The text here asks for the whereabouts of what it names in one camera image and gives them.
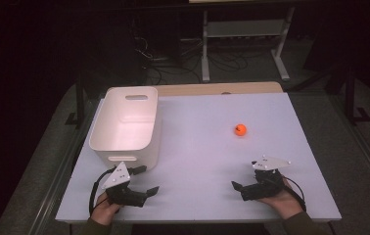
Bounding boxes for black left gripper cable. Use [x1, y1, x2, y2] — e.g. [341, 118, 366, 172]
[88, 167, 117, 216]

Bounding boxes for tangle of floor cables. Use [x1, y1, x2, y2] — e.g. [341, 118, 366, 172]
[133, 34, 250, 86]

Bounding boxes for white foam board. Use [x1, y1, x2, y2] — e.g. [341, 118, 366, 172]
[55, 92, 343, 224]

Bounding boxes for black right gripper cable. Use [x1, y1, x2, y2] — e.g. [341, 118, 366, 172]
[280, 175, 307, 213]

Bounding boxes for white plastic bin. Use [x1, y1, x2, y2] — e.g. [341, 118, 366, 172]
[88, 85, 162, 171]

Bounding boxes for wooden table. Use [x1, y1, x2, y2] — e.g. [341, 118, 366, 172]
[155, 81, 284, 98]

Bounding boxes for black metal stand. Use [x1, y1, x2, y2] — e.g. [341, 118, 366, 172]
[64, 71, 88, 130]
[343, 64, 370, 125]

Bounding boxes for orange ball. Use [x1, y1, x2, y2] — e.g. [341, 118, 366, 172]
[234, 123, 248, 137]

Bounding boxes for person's right hand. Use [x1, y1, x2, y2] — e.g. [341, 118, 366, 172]
[257, 177, 305, 220]

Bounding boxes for person's left hand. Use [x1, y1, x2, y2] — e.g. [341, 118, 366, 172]
[89, 192, 122, 226]

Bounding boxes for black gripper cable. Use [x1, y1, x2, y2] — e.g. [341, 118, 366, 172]
[88, 167, 117, 216]
[280, 175, 307, 213]

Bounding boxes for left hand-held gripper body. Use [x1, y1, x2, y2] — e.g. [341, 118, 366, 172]
[101, 162, 149, 209]

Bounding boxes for white metal desk frame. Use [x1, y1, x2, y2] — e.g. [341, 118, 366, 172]
[200, 6, 296, 83]

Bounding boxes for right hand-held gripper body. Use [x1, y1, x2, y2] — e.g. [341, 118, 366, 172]
[239, 155, 293, 202]

